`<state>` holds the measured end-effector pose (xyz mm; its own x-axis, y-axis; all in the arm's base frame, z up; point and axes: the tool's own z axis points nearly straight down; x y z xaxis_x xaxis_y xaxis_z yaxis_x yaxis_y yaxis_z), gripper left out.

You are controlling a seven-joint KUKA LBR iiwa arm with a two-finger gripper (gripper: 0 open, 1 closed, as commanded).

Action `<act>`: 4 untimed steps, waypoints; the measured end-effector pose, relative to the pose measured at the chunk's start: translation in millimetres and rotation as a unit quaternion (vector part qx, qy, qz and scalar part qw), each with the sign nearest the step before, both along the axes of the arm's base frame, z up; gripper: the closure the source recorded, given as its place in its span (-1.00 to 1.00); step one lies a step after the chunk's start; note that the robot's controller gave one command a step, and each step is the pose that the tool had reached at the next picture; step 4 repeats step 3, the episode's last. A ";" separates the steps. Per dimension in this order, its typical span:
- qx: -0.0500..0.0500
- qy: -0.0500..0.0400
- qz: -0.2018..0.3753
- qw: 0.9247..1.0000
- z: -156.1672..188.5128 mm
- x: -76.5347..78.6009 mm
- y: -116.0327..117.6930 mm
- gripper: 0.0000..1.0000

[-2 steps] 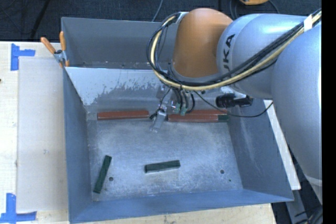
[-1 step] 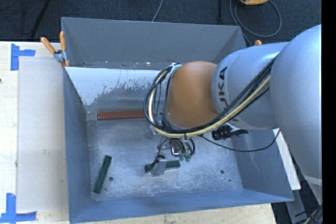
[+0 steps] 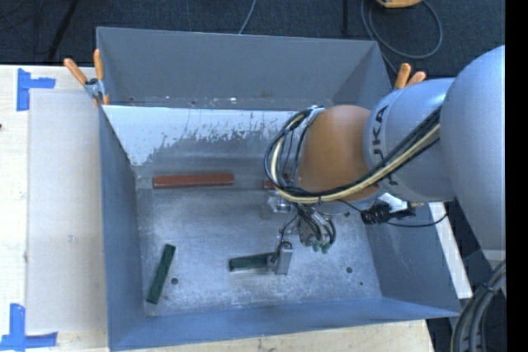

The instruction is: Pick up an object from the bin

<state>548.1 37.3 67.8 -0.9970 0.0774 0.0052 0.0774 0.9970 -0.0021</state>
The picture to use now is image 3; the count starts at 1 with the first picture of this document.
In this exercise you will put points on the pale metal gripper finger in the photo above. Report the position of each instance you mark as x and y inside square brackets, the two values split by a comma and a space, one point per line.
[284, 261]
[272, 261]

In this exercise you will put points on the dark green block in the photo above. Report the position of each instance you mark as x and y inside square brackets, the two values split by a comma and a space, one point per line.
[161, 274]
[249, 261]

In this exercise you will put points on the grey metal bin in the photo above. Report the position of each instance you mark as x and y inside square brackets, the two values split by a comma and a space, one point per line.
[247, 226]

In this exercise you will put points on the red-brown flat block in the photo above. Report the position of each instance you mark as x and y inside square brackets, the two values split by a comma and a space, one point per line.
[193, 180]
[269, 184]

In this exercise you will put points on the black cylinder on white bracket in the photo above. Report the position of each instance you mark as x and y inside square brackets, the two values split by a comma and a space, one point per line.
[376, 213]

